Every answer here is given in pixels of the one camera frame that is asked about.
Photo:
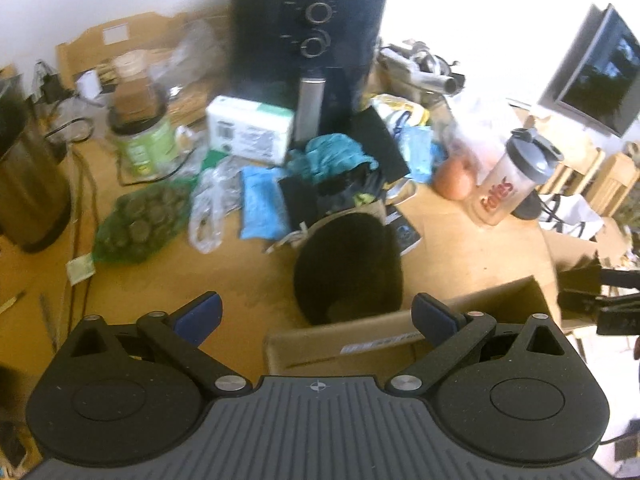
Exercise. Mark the stainless steel electric kettle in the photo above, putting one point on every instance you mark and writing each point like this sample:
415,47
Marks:
35,195

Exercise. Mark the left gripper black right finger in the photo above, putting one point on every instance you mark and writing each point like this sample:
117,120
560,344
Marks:
518,393

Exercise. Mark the open cardboard box at wall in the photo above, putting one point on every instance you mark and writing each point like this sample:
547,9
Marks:
158,34

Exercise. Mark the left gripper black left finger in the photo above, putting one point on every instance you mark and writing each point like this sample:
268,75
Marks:
117,395

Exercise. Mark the clear plastic bag with cables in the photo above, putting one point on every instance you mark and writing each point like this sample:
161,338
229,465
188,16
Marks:
217,193

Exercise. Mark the teal bath loofah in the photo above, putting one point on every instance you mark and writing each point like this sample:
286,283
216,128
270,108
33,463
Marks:
328,156

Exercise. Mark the green label supplement jar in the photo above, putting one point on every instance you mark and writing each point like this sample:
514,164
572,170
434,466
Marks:
146,147

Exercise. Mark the light blue wipes pack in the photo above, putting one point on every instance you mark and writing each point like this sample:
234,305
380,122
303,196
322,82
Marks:
264,213

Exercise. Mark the green net bag of nuts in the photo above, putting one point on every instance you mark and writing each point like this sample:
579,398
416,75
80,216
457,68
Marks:
143,222

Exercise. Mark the clear shaker bottle grey lid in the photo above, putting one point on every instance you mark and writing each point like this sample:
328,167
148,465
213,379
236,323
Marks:
529,161

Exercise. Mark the yellow wipes pack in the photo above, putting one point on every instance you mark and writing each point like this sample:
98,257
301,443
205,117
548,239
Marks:
396,111

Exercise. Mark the white rectangular product box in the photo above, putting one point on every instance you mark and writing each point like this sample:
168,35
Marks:
249,129

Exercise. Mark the small tea bag packet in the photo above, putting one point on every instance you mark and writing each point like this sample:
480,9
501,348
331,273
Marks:
80,269

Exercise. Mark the black fuzzy hat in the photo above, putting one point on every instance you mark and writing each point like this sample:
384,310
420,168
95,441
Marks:
348,269

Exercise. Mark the brown cardboard box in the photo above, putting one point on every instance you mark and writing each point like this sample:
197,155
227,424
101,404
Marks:
384,344

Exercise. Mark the black patterned gloves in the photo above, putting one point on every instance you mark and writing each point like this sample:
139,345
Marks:
307,203

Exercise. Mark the metal tools pile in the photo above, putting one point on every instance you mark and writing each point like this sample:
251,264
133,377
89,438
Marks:
411,70

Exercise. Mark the blue face mask pack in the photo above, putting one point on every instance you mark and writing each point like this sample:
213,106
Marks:
423,154

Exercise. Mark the wooden chair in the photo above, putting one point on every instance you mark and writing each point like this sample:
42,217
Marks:
603,181

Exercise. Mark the red apple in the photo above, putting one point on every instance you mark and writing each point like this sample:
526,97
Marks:
455,179

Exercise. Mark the wall mounted television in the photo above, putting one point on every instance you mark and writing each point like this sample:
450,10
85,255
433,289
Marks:
597,82

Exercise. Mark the brown spice bottle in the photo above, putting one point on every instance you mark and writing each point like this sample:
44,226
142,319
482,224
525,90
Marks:
135,98

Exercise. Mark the black air fryer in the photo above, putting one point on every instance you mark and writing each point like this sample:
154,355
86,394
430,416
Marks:
278,44

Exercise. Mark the black round stand base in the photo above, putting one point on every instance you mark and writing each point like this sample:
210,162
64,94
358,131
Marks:
530,208

